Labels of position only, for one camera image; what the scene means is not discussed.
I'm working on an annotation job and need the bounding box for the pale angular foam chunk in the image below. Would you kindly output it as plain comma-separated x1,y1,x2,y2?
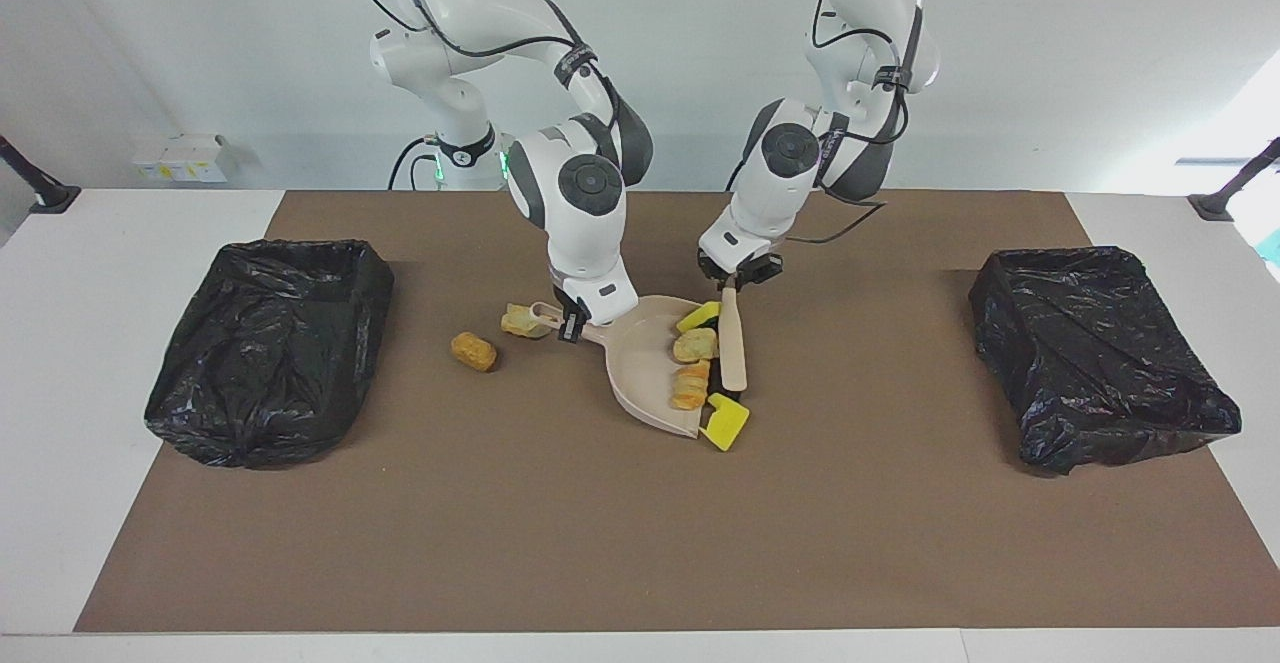
500,302,554,341

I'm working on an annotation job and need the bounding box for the beige hand brush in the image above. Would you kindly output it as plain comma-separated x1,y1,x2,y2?
707,281,750,406

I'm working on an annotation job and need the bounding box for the pale beige sponge chunk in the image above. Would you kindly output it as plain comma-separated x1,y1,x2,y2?
671,327,720,365

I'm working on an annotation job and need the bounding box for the beige plastic dustpan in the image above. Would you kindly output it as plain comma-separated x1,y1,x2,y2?
529,294,707,441

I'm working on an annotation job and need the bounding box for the brown potato shaped foam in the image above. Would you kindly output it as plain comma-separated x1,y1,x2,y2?
449,331,499,373

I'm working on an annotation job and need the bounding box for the orange striped sponge chunk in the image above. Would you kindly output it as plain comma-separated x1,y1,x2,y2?
669,360,712,412

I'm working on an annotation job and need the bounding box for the yellow notched sponge piece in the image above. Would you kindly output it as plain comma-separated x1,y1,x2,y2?
703,392,751,453

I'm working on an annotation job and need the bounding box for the black bag lined bin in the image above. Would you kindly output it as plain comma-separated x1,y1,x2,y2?
144,237,395,471
967,245,1244,477

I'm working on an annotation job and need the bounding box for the brown table mat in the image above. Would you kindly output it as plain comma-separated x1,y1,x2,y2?
73,189,1280,634

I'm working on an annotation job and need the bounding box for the large white box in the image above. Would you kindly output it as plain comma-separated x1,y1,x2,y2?
163,133,242,183

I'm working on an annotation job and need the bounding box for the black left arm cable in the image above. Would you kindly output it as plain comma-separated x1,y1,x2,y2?
788,0,913,245

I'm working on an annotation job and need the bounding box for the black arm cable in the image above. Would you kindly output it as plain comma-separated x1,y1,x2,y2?
788,0,913,245
353,0,628,139

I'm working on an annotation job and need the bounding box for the black right base cable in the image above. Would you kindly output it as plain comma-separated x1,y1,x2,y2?
388,136,441,191

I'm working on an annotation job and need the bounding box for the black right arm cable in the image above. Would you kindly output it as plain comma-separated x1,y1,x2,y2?
353,0,628,139

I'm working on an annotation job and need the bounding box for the black camera stand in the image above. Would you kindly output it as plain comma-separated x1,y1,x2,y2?
1187,137,1280,223
0,135,82,215

